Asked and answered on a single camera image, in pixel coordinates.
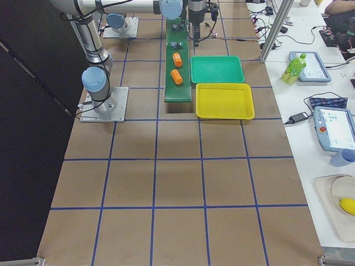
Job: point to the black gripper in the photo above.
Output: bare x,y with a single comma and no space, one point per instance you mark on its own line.
196,15

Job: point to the green push button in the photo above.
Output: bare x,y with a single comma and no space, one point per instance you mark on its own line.
176,27
176,45

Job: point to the orange cylinder marked 4680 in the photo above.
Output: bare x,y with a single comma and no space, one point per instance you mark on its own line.
177,60

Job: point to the plain orange cylinder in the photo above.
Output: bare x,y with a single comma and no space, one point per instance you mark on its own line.
176,76

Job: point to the aluminium frame post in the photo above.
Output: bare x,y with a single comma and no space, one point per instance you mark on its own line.
283,11

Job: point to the blue patterned cloth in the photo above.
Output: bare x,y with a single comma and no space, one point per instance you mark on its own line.
340,103

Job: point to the near teach pendant tablet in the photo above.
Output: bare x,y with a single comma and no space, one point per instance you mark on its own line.
334,128

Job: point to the far teach pendant tablet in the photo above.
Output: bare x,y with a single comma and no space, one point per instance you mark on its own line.
315,70

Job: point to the light blue cup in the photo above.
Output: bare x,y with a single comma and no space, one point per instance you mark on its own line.
342,158

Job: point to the yellow plastic tray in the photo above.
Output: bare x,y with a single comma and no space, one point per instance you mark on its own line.
224,101

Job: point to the yellow banana toy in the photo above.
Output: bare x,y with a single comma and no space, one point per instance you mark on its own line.
347,205

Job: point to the beige serving tray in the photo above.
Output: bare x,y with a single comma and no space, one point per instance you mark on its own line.
342,223

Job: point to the green plastic tray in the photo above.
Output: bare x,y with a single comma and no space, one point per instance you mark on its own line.
216,69

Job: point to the green tea bottle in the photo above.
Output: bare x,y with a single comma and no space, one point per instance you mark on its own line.
294,68

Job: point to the green conveyor belt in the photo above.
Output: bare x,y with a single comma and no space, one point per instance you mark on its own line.
177,93

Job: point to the teach pendant tablet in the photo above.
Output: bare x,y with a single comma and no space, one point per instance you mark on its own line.
315,70
334,128

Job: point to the beige bowl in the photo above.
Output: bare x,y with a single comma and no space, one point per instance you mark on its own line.
343,187

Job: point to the black power adapter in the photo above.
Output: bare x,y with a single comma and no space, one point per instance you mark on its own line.
296,118

